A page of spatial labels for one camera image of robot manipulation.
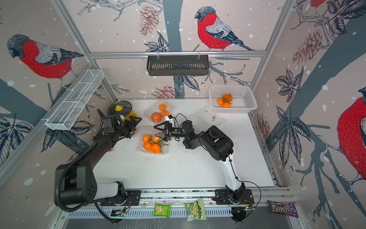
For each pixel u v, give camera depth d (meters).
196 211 0.69
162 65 1.07
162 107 1.14
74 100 0.78
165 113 1.06
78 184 0.42
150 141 0.92
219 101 1.12
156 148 0.85
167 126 0.76
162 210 0.69
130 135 0.83
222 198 0.73
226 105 1.10
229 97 1.14
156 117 1.03
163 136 0.85
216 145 0.56
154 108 1.07
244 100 1.18
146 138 0.90
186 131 0.74
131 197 0.73
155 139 0.90
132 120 0.80
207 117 1.08
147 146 0.88
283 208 0.69
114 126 0.69
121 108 0.98
